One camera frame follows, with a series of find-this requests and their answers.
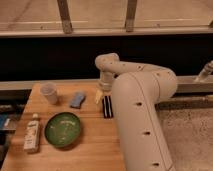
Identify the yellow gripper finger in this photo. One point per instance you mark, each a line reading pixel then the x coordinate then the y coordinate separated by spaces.
pixel 98 96

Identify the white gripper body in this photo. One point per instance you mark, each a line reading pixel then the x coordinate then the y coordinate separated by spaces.
pixel 106 80

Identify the black white striped eraser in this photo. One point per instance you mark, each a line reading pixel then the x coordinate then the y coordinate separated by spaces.
pixel 107 107

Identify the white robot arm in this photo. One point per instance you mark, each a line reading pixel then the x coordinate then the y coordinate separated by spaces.
pixel 135 90

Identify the white ceramic cup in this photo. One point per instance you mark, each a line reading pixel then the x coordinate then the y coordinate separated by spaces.
pixel 49 91

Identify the blue sponge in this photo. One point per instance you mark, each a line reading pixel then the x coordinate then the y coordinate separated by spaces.
pixel 77 100

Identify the green bowl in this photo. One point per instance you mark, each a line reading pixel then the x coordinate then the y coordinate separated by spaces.
pixel 62 129

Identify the white bottle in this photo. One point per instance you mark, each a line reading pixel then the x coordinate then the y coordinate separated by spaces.
pixel 31 140

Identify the grey pipe fitting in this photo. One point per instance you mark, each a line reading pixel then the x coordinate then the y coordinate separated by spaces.
pixel 205 72

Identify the right metal post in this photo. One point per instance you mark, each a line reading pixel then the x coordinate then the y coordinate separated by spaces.
pixel 130 15

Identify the metal post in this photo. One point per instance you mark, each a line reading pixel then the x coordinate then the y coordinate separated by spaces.
pixel 130 15
pixel 65 16

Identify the left metal post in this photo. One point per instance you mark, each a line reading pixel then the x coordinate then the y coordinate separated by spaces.
pixel 65 16

